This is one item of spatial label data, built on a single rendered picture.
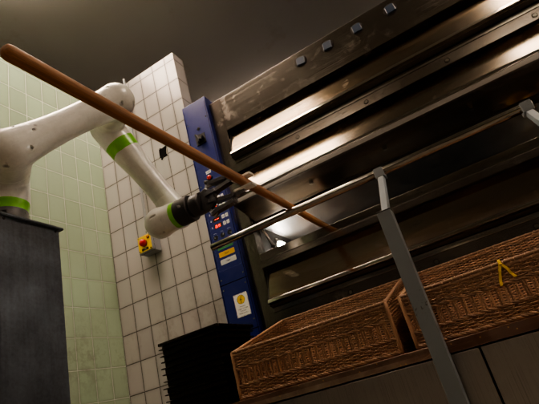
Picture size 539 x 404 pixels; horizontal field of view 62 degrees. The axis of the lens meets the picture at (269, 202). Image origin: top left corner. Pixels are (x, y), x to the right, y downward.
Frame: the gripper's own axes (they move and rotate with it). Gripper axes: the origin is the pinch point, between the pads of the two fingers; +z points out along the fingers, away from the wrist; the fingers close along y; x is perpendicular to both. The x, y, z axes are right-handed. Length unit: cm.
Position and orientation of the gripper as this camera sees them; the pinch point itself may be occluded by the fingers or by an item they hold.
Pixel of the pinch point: (244, 182)
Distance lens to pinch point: 142.9
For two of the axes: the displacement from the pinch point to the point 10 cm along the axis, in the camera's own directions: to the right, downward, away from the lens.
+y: 2.4, 8.9, -3.9
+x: -4.6, -2.5, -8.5
